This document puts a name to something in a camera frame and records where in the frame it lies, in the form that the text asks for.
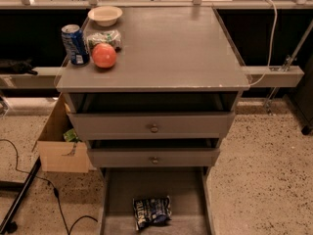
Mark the grey top drawer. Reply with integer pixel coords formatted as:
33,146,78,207
65,92,237,141

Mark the grey drawer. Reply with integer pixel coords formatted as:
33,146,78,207
87,138,219,167
65,92,237,141
97,167,215,235

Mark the grey drawer cabinet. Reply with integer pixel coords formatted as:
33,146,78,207
54,5,251,178

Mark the grey middle drawer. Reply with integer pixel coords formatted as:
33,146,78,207
87,138,219,167

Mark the grey bottom drawer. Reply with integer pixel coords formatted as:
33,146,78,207
97,167,215,235

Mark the blue chip bag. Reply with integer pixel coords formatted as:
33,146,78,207
133,196,171,230

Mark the red apple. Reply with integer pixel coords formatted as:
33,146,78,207
92,43,116,69

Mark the green packet in box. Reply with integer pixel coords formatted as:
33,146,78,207
64,128,80,142

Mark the white bowl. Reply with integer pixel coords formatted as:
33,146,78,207
88,6,123,26

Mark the cardboard box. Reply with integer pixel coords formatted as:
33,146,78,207
37,95,90,173

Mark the blue soda can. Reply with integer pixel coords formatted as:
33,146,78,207
62,24,89,65

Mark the black metal floor bar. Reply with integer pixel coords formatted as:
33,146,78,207
0,159,41,235

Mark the black object on rail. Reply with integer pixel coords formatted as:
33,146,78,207
0,59,38,75

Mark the black floor cable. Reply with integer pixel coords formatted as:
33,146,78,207
0,138,99,235

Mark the white hanging cable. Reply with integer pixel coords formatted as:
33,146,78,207
248,0,278,87

